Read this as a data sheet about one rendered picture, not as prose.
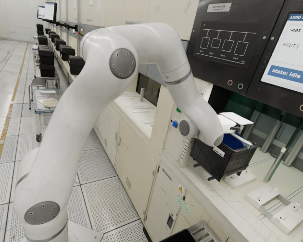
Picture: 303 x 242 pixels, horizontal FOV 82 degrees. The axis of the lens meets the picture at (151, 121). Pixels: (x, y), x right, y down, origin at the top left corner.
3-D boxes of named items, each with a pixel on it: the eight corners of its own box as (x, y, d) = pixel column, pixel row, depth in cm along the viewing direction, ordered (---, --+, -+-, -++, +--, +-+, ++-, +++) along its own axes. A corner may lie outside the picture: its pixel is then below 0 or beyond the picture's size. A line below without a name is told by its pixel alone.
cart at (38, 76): (35, 85, 435) (33, 65, 415) (59, 86, 462) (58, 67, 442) (34, 98, 364) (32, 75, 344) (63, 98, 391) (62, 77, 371)
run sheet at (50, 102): (36, 100, 251) (36, 99, 251) (53, 97, 269) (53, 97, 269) (47, 107, 236) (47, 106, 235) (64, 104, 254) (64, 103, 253)
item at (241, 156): (185, 159, 100) (202, 108, 87) (209, 153, 111) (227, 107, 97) (219, 190, 82) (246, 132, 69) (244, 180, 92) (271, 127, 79)
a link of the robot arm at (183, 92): (215, 72, 46) (229, 139, 66) (178, 61, 58) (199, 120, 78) (190, 93, 45) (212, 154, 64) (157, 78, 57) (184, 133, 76)
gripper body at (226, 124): (199, 126, 81) (216, 124, 87) (217, 138, 73) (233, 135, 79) (204, 112, 78) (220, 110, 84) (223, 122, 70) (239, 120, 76)
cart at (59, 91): (33, 113, 307) (30, 87, 287) (65, 111, 336) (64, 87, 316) (36, 143, 237) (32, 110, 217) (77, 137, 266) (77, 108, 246)
